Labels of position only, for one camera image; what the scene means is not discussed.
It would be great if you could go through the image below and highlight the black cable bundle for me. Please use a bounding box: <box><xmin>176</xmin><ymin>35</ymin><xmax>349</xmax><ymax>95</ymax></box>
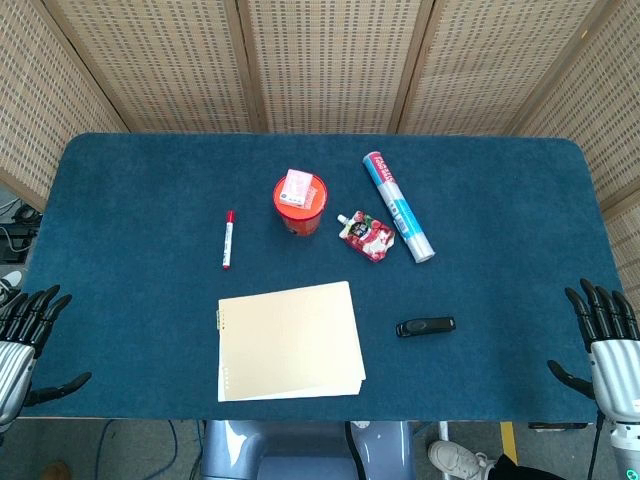
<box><xmin>0</xmin><ymin>197</ymin><xmax>44</xmax><ymax>264</ymax></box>

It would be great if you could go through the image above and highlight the blue carpet table mat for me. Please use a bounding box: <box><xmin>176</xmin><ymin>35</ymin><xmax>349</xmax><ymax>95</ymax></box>
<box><xmin>19</xmin><ymin>132</ymin><xmax>629</xmax><ymax>426</ymax></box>

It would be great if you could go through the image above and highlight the woven bamboo screen panel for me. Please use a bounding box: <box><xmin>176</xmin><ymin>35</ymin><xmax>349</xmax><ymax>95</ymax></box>
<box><xmin>237</xmin><ymin>0</ymin><xmax>434</xmax><ymax>135</ymax></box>
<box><xmin>0</xmin><ymin>0</ymin><xmax>129</xmax><ymax>211</ymax></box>
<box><xmin>394</xmin><ymin>0</ymin><xmax>614</xmax><ymax>136</ymax></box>
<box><xmin>42</xmin><ymin>0</ymin><xmax>266</xmax><ymax>134</ymax></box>
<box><xmin>514</xmin><ymin>14</ymin><xmax>640</xmax><ymax>301</ymax></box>

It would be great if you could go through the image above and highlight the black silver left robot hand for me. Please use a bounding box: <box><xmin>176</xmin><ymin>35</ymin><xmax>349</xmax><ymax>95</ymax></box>
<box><xmin>0</xmin><ymin>284</ymin><xmax>93</xmax><ymax>427</ymax></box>

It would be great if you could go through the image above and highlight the beige paper folder stack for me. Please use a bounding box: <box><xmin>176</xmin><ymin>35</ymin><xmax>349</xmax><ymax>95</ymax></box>
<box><xmin>217</xmin><ymin>280</ymin><xmax>367</xmax><ymax>403</ymax></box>

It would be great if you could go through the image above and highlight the plastic bag roll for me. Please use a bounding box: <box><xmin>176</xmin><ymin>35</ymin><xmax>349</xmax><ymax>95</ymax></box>
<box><xmin>362</xmin><ymin>151</ymin><xmax>436</xmax><ymax>264</ymax></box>

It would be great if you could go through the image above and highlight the red juice spout pouch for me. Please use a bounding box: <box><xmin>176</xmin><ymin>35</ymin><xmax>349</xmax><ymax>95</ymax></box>
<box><xmin>336</xmin><ymin>209</ymin><xmax>397</xmax><ymax>264</ymax></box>

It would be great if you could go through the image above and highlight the white sneaker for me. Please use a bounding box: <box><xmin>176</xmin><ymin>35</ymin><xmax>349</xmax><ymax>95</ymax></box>
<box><xmin>428</xmin><ymin>439</ymin><xmax>497</xmax><ymax>480</ymax></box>

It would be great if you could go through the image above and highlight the black stapler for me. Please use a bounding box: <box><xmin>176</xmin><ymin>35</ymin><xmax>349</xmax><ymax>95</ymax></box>
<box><xmin>395</xmin><ymin>315</ymin><xmax>457</xmax><ymax>339</ymax></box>

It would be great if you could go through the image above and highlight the red white marker pen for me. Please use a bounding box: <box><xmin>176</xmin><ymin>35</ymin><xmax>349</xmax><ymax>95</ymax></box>
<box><xmin>222</xmin><ymin>209</ymin><xmax>237</xmax><ymax>271</ymax></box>

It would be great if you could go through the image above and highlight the blue floor cable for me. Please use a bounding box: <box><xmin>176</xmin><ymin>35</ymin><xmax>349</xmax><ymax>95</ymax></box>
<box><xmin>93</xmin><ymin>419</ymin><xmax>182</xmax><ymax>480</ymax></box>

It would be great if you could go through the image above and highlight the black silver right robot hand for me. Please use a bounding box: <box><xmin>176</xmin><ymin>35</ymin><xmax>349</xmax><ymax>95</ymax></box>
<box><xmin>547</xmin><ymin>278</ymin><xmax>640</xmax><ymax>424</ymax></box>

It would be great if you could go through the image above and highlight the red round canister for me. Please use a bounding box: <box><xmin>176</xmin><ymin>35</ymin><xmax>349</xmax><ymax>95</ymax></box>
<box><xmin>272</xmin><ymin>174</ymin><xmax>330</xmax><ymax>237</ymax></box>

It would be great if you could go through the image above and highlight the small pink card box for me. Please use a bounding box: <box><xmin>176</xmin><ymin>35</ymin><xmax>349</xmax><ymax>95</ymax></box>
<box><xmin>279</xmin><ymin>168</ymin><xmax>315</xmax><ymax>208</ymax></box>

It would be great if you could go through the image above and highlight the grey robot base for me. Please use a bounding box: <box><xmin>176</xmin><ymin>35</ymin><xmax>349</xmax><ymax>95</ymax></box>
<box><xmin>199</xmin><ymin>419</ymin><xmax>416</xmax><ymax>480</ymax></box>

